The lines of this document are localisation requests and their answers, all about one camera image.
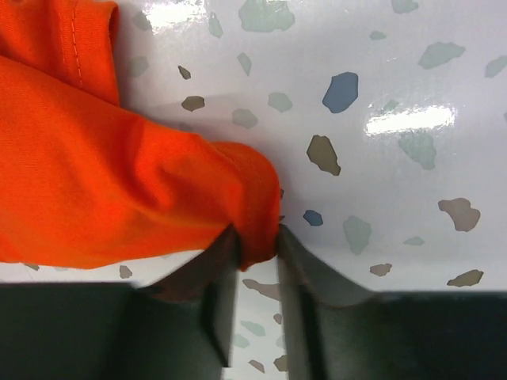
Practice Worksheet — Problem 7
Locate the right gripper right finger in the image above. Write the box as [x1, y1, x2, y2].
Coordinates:
[276, 224, 374, 379]

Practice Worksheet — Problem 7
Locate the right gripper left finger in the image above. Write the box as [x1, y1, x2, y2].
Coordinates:
[130, 226, 241, 379]

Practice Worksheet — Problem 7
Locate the orange t-shirt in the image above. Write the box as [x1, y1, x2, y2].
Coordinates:
[1, 1, 280, 269]

